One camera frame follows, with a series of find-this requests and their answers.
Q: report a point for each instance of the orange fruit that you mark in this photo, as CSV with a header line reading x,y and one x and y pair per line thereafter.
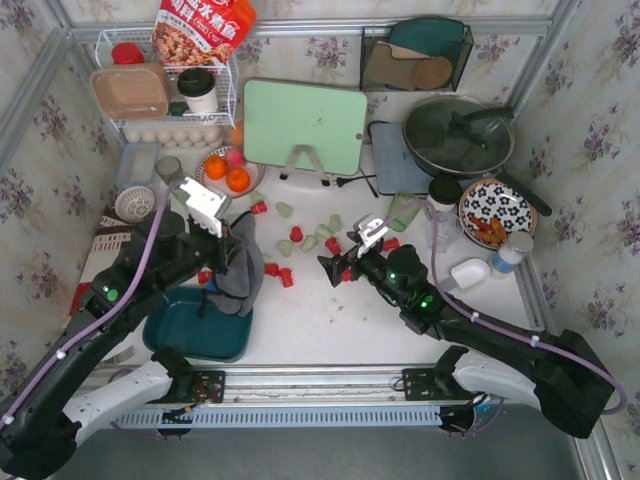
x,y
215,167
238,180

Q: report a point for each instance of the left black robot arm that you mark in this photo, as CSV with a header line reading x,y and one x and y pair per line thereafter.
x,y
163,251

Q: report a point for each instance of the green capsule upper right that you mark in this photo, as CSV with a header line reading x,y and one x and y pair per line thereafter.
x,y
335,223

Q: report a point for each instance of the white egg tray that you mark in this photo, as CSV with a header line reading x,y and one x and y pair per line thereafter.
x,y
198,136

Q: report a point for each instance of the green glass cup right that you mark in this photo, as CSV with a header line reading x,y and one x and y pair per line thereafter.
x,y
403,209

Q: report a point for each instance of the white wire rack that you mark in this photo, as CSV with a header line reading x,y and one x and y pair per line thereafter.
x,y
226,77

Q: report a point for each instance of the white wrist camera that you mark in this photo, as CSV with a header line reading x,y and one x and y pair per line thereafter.
x,y
366,233
206,206

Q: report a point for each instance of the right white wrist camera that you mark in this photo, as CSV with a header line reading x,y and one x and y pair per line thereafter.
x,y
366,233

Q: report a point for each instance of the white cup black lid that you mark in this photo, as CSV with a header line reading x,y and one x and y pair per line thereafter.
x,y
198,87

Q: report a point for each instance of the red capsule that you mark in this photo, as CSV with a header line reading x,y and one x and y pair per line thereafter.
x,y
296,235
344,275
391,244
272,269
333,246
286,277
259,207

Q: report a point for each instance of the white jar black lid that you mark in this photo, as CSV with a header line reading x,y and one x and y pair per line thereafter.
x,y
444,193

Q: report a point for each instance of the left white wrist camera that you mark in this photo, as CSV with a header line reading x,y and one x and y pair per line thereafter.
x,y
206,206

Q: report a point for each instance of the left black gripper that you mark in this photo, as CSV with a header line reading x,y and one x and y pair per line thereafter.
x,y
220,248

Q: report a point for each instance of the orange fruit right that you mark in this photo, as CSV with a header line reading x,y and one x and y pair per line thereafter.
x,y
238,180

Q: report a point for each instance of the striped red cloth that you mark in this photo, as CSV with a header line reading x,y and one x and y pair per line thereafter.
x,y
111,233

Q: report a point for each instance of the grey glass cup left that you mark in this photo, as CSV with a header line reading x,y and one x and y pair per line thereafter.
x,y
169,169

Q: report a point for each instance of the teal plastic storage basket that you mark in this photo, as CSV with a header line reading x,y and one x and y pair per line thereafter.
x,y
192,326

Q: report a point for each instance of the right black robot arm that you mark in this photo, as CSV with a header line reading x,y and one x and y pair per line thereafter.
x,y
559,375

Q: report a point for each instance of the green capsule top middle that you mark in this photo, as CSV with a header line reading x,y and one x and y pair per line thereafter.
x,y
284,209

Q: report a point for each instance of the fruit plate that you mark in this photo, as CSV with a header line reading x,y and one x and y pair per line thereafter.
x,y
256,172

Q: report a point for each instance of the white scoop cup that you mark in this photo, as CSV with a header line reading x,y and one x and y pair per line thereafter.
x,y
466,275

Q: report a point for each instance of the flower pattern plate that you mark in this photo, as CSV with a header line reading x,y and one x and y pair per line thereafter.
x,y
490,211

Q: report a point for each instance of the green capsule centre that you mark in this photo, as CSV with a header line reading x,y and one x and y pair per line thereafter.
x,y
308,244

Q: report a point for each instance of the clear plastic cup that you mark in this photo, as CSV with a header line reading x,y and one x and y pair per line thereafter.
x,y
444,230

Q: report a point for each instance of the green cutting board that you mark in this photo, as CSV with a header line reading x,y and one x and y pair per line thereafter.
x,y
280,116

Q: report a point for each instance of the grey fluffy cloth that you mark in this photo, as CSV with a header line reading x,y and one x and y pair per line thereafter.
x,y
235,292

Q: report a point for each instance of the orange fruit left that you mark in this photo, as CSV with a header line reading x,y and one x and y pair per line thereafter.
x,y
215,167

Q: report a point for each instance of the white small strainer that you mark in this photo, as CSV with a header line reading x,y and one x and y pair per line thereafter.
x,y
134,203

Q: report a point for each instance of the white bottle grey cap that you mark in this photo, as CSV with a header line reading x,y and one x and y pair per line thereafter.
x,y
510,254

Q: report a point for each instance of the pink peach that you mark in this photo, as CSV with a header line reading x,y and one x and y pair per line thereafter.
x,y
234,157

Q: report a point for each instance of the green round capsule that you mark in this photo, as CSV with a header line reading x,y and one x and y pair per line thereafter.
x,y
285,247

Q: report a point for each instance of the black wok with glass lid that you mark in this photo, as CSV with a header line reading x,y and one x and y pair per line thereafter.
x,y
465,138

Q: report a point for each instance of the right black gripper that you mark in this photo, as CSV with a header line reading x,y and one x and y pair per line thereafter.
x,y
347,267

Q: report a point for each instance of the clear storage box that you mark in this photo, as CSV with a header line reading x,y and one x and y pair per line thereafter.
x,y
137,165

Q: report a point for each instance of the black power plug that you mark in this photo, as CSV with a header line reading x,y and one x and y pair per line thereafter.
x,y
342,181

